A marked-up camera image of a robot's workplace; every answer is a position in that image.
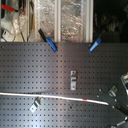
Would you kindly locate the left blue clamp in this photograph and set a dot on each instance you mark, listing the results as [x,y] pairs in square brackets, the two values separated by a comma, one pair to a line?
[48,40]

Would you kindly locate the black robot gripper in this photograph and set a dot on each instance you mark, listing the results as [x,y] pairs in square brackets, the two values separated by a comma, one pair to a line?
[113,102]

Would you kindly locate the metal cable clip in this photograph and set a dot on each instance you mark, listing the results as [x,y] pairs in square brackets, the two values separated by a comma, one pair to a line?
[73,80]
[36,104]

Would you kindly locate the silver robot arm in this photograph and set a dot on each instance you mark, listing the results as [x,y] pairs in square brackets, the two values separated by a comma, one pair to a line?
[112,93]

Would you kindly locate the lower left metal cable clip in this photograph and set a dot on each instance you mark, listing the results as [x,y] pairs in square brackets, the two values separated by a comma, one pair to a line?
[36,104]

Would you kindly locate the upper metal cable clip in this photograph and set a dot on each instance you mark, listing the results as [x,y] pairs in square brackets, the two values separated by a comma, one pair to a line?
[73,80]

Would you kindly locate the right blue clamp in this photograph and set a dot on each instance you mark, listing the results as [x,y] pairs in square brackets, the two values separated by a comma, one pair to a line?
[95,44]

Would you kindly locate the red handled tool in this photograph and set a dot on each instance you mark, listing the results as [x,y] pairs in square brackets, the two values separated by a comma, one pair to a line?
[11,9]

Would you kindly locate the clear plastic wrapped bin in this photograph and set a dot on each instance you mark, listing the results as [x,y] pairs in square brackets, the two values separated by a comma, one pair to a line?
[64,20]

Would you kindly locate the blue clamp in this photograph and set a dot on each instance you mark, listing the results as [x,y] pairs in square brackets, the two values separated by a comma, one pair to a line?
[48,40]
[95,44]

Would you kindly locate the black perforated pegboard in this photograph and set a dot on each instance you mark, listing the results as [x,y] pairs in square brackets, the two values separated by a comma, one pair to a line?
[31,70]

